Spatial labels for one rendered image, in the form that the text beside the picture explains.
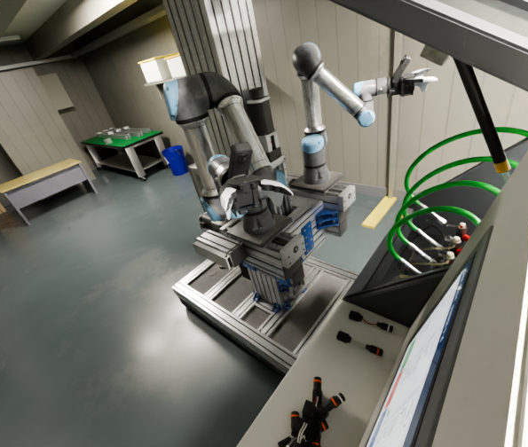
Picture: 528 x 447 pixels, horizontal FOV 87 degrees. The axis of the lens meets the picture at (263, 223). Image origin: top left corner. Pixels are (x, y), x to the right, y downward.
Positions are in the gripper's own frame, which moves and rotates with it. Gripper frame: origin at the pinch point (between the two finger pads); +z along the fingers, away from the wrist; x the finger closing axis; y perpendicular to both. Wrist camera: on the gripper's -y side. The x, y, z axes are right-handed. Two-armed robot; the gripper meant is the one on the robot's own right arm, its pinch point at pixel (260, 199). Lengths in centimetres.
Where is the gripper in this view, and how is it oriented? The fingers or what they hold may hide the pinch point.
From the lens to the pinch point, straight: 57.5
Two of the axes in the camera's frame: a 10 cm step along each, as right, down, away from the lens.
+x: -9.2, 2.5, -3.0
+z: 3.9, 4.3, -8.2
